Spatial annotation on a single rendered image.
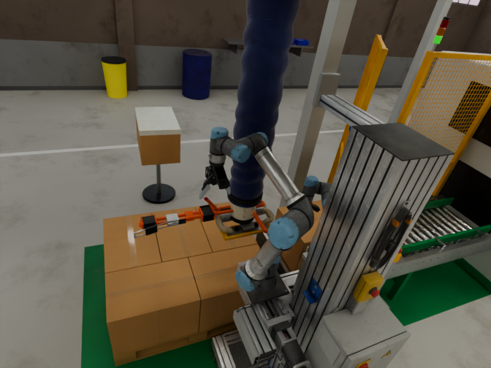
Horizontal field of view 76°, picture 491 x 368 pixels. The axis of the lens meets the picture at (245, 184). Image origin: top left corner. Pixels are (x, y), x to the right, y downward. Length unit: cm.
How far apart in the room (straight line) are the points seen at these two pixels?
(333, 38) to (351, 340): 233
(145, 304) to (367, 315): 140
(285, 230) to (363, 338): 60
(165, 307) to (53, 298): 120
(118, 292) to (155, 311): 30
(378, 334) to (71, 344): 218
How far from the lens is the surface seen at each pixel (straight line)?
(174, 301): 232
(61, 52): 725
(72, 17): 713
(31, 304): 324
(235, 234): 203
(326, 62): 305
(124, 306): 234
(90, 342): 289
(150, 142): 334
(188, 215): 196
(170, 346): 275
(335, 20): 299
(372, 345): 157
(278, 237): 126
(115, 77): 679
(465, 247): 363
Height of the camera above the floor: 245
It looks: 34 degrees down
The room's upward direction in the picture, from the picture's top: 9 degrees clockwise
